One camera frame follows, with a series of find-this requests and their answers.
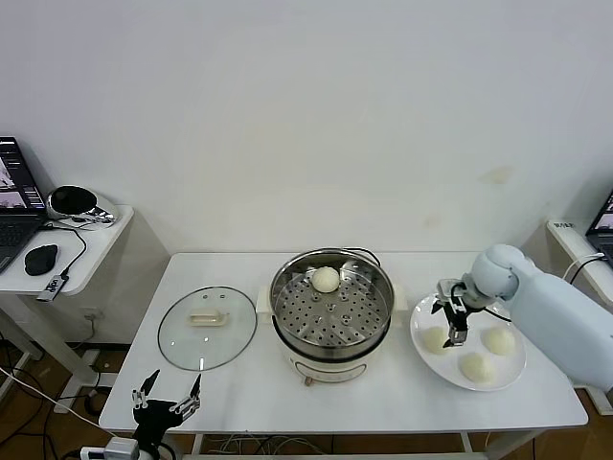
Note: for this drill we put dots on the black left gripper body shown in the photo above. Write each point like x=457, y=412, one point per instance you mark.
x=153, y=414

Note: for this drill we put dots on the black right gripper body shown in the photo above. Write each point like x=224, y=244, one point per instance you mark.
x=459, y=304

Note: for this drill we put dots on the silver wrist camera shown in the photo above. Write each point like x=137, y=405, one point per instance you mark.
x=117, y=450
x=445, y=290

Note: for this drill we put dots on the stainless steel steamer basket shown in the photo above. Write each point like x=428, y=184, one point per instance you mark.
x=299, y=273

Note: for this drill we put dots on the white steamed baozi bun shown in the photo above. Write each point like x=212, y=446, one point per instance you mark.
x=433, y=341
x=476, y=369
x=499, y=341
x=325, y=279

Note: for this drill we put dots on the round glass pot lid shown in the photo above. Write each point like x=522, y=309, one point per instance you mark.
x=211, y=345

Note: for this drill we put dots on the white wall socket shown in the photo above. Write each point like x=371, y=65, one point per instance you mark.
x=93, y=315

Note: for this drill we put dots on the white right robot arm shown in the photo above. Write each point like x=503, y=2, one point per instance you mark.
x=551, y=311

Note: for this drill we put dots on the cream electric cooker pot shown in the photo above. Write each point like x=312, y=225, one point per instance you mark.
x=330, y=371

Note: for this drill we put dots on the open black laptop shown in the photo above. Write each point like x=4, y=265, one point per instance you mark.
x=603, y=235
x=14, y=230

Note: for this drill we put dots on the large white plate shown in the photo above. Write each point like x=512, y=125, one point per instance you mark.
x=479, y=330

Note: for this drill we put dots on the shiny chrome dome device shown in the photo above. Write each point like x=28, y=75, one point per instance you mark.
x=72, y=201

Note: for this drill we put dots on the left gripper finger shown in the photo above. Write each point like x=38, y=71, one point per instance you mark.
x=141, y=397
x=188, y=406

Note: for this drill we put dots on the black computer mouse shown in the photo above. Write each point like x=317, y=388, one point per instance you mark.
x=42, y=259

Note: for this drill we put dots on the white side table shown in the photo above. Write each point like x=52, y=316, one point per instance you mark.
x=100, y=249
x=570, y=242

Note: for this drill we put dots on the dark printed label sticker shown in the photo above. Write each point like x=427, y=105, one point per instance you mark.
x=564, y=225

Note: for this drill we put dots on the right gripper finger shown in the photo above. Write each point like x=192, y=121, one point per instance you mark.
x=438, y=307
x=457, y=335

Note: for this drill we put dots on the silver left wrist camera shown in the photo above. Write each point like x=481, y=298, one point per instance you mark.
x=117, y=450

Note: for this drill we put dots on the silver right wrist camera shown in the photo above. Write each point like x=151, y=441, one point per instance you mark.
x=445, y=290

